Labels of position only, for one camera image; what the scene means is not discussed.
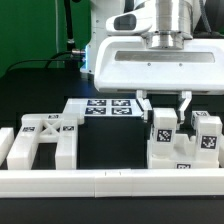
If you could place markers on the white chair seat part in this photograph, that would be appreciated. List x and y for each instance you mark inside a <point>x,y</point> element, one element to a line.
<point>183,155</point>

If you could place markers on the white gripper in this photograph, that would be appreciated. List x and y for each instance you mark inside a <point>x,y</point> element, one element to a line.
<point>153,49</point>

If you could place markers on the white left fence wall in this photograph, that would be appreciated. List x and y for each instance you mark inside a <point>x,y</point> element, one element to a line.
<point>6,141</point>

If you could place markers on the white marker base plate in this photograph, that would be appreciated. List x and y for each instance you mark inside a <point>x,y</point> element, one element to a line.
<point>103,107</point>

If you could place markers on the white chair back frame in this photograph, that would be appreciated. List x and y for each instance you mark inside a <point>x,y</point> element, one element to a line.
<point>61,129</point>

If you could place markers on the white tagged cube right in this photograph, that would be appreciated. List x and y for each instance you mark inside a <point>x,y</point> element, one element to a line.
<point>196,115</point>

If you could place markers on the white front fence wall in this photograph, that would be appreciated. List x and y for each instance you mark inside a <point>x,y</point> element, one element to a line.
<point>111,183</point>

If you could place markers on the white fence wall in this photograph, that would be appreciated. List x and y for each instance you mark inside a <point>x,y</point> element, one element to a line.
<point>6,141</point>
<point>111,183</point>

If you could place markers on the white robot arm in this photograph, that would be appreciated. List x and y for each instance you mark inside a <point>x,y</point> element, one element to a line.
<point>101,10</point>

